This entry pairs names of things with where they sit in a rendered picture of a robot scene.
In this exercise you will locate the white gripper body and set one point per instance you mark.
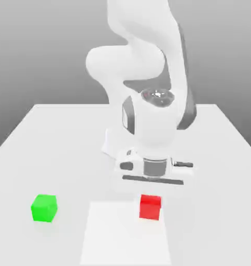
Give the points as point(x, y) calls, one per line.
point(152, 180)

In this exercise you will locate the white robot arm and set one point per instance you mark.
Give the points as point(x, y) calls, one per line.
point(146, 62)

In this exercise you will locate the small red cube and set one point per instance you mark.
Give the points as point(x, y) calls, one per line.
point(149, 207)

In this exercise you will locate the small green cube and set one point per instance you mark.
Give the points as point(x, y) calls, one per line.
point(44, 208)

